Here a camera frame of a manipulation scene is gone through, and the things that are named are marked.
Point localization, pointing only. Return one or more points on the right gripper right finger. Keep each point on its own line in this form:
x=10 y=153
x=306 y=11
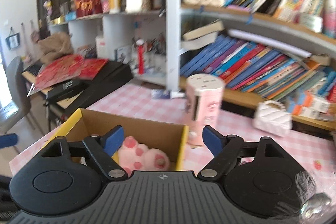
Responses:
x=259 y=178

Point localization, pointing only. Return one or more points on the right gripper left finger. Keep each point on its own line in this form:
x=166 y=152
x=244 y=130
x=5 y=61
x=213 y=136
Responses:
x=66 y=176

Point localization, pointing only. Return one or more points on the pink pig paw plush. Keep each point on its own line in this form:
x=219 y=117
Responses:
x=137 y=156

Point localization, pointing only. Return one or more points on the white quilted purse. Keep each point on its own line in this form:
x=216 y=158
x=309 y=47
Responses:
x=272 y=117

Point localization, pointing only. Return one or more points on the grey chair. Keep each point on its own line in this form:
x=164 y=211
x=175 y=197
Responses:
x=20 y=104

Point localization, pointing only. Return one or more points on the black flat box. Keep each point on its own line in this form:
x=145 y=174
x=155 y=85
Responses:
x=65 y=90

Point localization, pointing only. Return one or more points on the orange white small box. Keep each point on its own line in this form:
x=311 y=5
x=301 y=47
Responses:
x=307 y=105

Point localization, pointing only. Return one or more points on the yellow cardboard box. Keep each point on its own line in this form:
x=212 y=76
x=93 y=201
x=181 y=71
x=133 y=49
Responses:
x=168 y=137

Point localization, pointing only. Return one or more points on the pink cylindrical box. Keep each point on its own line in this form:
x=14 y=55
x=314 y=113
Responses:
x=203 y=101

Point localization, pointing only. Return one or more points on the row of blue books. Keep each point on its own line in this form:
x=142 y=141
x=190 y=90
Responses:
x=251 y=67

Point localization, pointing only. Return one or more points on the black electric piano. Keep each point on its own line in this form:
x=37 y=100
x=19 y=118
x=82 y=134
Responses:
x=112 y=76

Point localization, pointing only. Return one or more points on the brown plush cloth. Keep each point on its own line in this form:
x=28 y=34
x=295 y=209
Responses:
x=54 y=47

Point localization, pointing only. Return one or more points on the white rolled poster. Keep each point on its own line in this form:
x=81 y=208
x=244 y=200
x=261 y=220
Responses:
x=269 y=42

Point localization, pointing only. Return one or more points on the red tassel ornament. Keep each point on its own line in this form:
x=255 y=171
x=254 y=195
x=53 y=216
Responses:
x=140 y=43

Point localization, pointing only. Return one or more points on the white bookshelf post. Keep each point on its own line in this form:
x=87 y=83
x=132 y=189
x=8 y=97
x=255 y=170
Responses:
x=173 y=40

